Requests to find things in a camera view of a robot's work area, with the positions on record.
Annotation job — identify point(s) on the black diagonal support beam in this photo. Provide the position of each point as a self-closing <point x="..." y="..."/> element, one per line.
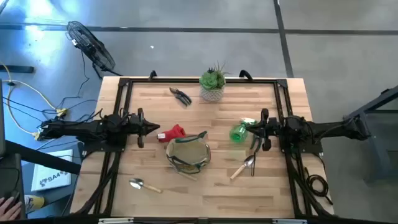
<point x="43" y="157"/>

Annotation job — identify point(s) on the succulent in grey pot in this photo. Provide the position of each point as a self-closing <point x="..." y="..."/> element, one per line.
<point x="212" y="93"/>

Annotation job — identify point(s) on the beige green-trimmed gardening bag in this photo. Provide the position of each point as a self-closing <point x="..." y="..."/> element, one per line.
<point x="188" y="152"/>

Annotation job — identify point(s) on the yellow and white object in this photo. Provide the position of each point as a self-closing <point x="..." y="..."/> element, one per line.
<point x="34" y="203"/>

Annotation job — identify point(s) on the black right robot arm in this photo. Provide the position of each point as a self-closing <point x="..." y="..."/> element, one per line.
<point x="326" y="129"/>

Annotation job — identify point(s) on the red knit gardening gloves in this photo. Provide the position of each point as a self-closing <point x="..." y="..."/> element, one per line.
<point x="174" y="133"/>

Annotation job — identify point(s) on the white metal bracket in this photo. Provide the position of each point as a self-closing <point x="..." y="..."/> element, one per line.
<point x="115" y="221"/>
<point x="289" y="221"/>

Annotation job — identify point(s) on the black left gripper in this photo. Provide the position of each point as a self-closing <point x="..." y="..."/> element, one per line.
<point x="140" y="127"/>

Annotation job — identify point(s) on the black equipment case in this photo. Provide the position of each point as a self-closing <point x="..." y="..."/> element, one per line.
<point x="11" y="180"/>

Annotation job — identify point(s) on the person's hand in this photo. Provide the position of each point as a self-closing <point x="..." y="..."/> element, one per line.
<point x="9" y="210"/>

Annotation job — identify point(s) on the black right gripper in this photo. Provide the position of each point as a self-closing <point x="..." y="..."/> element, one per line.
<point x="266" y="129"/>

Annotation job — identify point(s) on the black floor bar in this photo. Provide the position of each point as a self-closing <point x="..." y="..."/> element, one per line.
<point x="15" y="69"/>

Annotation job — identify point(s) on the green spray bottle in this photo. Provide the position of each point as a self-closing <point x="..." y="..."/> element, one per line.
<point x="237" y="133"/>

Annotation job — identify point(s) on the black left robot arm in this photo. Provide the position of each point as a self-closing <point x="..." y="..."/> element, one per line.
<point x="87" y="129"/>

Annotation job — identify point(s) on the black floor fan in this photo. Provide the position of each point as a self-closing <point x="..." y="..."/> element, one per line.
<point x="90" y="46"/>

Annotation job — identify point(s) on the white printed box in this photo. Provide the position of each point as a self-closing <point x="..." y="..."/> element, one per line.
<point x="51" y="171"/>

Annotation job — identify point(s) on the dark metal cart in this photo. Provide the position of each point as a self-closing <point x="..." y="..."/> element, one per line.
<point x="370" y="107"/>

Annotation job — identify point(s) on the black metal table frame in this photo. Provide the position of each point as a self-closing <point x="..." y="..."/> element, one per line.
<point x="202" y="80"/>

